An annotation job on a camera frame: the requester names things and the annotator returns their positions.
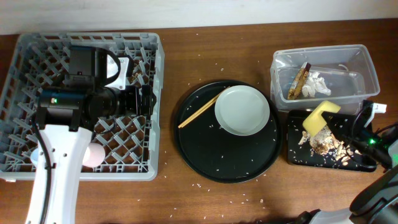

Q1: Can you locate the black rectangular tray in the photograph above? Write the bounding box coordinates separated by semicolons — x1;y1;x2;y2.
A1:
287;110;376;172

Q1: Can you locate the pink paper cup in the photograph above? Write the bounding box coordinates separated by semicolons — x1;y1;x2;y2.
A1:
82;142;105;168

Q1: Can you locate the grey dishwasher rack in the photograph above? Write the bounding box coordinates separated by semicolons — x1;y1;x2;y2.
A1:
1;32;165;182

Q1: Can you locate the white plate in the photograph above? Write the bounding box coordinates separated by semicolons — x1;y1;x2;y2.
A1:
215;85;271;136

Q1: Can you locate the clear plastic bin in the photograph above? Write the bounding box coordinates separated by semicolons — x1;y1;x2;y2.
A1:
270;44;380;114

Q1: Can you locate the food scraps pile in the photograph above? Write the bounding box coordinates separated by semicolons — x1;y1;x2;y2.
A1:
298;126;361;166

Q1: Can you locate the brown snack wrapper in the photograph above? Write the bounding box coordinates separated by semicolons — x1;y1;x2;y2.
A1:
287;62;311;100

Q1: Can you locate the blue cup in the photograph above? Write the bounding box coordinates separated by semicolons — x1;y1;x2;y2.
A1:
30;148;39;167

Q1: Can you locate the crumpled white tissue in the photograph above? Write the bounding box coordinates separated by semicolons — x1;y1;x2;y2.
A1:
302;72;331;98

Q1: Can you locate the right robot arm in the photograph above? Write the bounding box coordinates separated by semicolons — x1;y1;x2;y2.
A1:
293;111;397;224

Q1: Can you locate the round black tray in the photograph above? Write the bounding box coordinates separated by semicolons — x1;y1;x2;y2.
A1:
173;80;284;184

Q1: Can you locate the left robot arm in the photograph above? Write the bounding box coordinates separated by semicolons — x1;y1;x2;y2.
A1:
25;45;160;223

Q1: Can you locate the yellow bowl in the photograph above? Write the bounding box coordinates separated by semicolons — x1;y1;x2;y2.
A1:
302;101;341;137

